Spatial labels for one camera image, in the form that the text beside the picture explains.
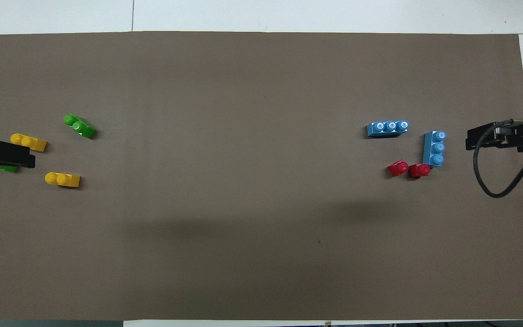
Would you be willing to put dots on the green two-stud block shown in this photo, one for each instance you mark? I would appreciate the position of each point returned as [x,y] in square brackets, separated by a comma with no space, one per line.
[82,128]
[9,169]

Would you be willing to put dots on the red single-stud block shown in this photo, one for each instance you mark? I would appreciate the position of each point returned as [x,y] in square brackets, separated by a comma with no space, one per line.
[397,169]
[419,170]

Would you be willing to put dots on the brown table mat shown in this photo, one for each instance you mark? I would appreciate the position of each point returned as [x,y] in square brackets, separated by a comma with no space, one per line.
[261,91]

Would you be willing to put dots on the blue three-stud block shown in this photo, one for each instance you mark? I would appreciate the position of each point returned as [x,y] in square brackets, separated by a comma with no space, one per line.
[386,129]
[434,147]

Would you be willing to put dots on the yellow two-stud block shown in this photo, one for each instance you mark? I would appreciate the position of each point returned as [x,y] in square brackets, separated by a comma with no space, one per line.
[64,180]
[39,145]

